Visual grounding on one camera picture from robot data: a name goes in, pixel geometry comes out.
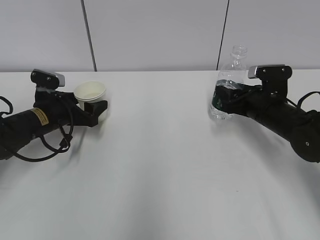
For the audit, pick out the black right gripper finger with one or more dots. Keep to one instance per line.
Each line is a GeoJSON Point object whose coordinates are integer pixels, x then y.
{"type": "Point", "coordinates": [226, 99]}

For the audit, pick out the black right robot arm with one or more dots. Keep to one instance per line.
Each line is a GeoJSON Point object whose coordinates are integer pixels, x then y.
{"type": "Point", "coordinates": [300, 128]}

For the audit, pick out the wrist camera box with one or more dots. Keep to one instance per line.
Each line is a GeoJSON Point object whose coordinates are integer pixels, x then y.
{"type": "Point", "coordinates": [274, 79]}
{"type": "Point", "coordinates": [47, 82]}

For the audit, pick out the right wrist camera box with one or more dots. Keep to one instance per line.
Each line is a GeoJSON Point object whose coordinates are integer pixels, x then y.
{"type": "Point", "coordinates": [274, 79]}

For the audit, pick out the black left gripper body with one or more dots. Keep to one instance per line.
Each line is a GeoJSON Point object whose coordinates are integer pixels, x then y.
{"type": "Point", "coordinates": [55, 110]}

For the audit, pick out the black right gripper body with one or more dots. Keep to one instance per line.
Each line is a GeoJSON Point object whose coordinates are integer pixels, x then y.
{"type": "Point", "coordinates": [254, 99]}

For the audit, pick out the white paper cup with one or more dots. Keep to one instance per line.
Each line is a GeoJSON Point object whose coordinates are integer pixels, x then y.
{"type": "Point", "coordinates": [90, 92]}

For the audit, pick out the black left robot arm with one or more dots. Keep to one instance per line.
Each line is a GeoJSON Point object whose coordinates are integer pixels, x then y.
{"type": "Point", "coordinates": [18, 130]}

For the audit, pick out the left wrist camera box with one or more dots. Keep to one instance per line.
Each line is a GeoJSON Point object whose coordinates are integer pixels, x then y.
{"type": "Point", "coordinates": [47, 82]}

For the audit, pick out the clear water bottle green label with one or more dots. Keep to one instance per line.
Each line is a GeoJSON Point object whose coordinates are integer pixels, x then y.
{"type": "Point", "coordinates": [230, 76]}

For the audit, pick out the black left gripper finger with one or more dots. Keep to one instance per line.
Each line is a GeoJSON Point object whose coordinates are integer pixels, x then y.
{"type": "Point", "coordinates": [96, 108]}
{"type": "Point", "coordinates": [68, 96]}

